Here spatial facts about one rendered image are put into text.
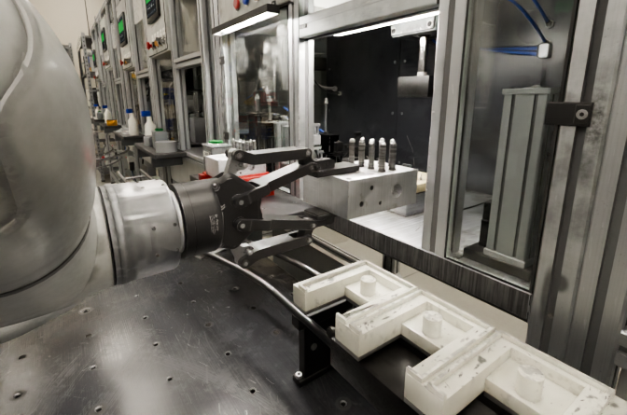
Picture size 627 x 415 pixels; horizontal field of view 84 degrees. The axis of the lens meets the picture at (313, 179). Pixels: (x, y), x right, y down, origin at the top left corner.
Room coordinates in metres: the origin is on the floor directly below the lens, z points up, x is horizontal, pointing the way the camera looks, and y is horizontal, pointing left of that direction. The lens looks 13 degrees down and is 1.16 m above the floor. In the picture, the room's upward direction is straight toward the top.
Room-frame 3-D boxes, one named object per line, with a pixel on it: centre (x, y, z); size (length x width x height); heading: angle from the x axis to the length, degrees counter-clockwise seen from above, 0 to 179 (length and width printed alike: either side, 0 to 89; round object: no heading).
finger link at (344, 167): (0.44, -0.02, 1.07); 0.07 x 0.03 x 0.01; 126
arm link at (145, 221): (0.31, 0.16, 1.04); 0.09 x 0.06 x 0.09; 36
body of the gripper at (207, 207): (0.35, 0.10, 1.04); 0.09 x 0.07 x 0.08; 126
